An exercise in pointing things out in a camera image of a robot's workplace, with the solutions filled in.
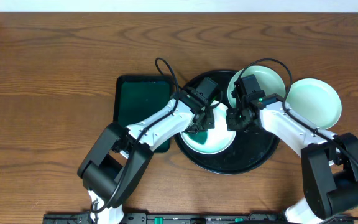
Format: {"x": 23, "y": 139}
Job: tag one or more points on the black rectangular tray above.
{"x": 138, "y": 97}

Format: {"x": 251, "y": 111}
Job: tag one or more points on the white plate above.
{"x": 269, "y": 81}
{"x": 316, "y": 101}
{"x": 219, "y": 138}

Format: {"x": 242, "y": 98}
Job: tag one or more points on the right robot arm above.
{"x": 329, "y": 161}

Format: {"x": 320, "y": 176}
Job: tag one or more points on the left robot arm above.
{"x": 117, "y": 161}

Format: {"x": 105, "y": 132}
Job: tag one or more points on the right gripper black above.
{"x": 232, "y": 124}

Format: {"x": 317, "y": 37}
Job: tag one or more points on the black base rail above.
{"x": 143, "y": 218}

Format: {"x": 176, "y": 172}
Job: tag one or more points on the black round tray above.
{"x": 248, "y": 150}

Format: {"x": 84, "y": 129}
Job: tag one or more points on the green scrubbing sponge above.
{"x": 199, "y": 137}

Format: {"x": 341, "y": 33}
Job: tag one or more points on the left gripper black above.
{"x": 204, "y": 121}

